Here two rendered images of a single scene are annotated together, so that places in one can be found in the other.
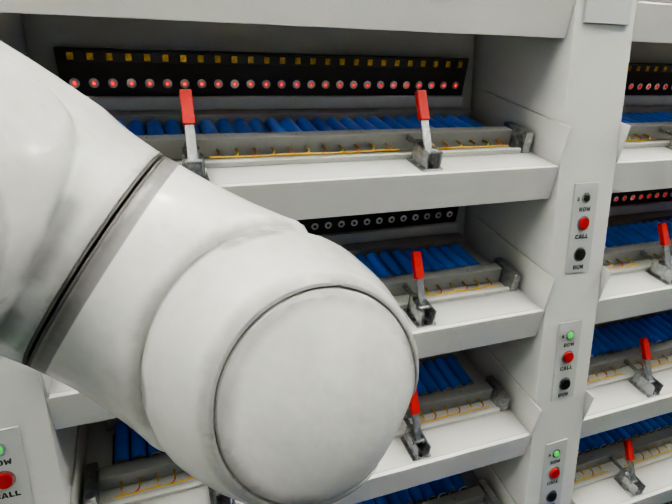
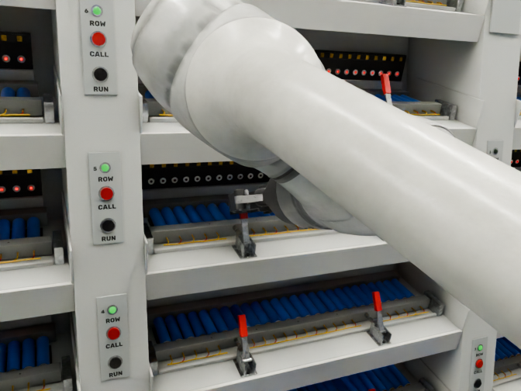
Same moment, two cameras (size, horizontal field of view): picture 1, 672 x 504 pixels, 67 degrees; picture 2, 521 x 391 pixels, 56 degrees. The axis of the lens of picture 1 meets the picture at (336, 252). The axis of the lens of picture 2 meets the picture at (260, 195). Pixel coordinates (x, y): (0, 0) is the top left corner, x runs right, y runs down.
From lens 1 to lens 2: 0.29 m
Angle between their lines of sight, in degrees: 7
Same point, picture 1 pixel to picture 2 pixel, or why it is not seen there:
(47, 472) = (140, 330)
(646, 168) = not seen: outside the picture
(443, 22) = (401, 29)
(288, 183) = not seen: hidden behind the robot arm
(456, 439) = (407, 333)
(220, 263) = not seen: hidden behind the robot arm
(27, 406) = (133, 278)
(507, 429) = (443, 327)
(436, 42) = (382, 43)
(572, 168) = (485, 129)
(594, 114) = (498, 93)
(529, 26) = (455, 33)
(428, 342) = (391, 252)
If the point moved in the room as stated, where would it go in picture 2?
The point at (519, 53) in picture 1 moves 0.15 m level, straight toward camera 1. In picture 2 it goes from (444, 52) to (452, 41)
